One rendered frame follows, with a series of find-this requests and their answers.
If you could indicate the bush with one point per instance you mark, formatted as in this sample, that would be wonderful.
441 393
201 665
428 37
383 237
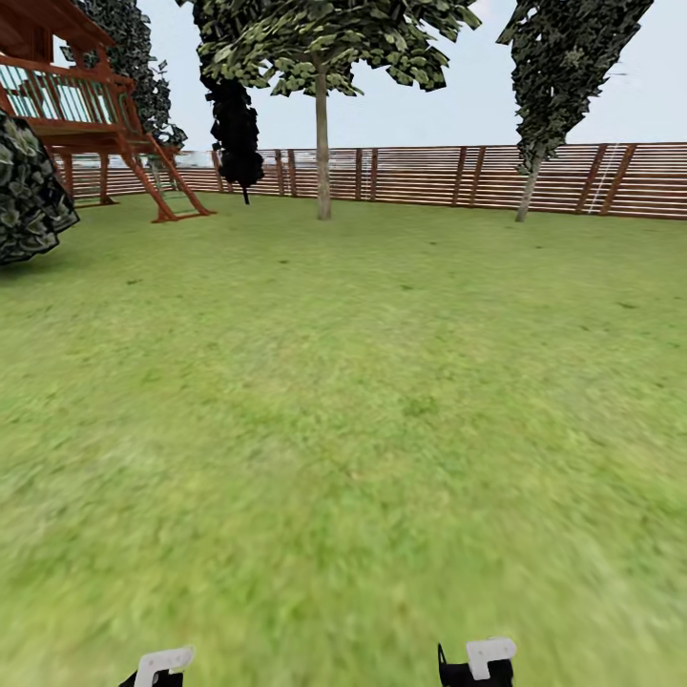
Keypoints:
34 206

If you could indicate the tree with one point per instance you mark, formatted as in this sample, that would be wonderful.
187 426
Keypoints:
235 128
562 52
314 42
129 56

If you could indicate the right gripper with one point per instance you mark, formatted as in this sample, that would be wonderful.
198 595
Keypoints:
500 674

